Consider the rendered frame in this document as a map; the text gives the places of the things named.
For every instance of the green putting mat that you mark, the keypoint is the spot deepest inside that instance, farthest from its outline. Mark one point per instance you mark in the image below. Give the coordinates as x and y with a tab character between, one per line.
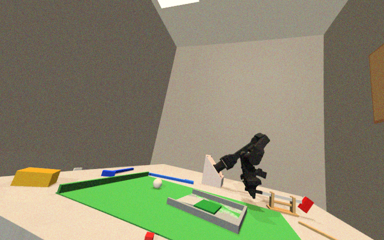
138	202

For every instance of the white golf ball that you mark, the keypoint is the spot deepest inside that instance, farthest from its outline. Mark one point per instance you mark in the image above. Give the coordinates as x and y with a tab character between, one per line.
157	183

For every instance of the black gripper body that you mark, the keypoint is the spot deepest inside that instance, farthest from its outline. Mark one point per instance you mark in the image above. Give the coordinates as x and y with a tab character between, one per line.
248	175

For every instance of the yellow wedge block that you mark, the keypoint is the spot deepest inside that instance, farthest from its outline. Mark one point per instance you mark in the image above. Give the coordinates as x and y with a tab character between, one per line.
35	177

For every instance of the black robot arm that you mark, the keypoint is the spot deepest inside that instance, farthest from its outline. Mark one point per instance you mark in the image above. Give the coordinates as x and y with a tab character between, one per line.
256	151

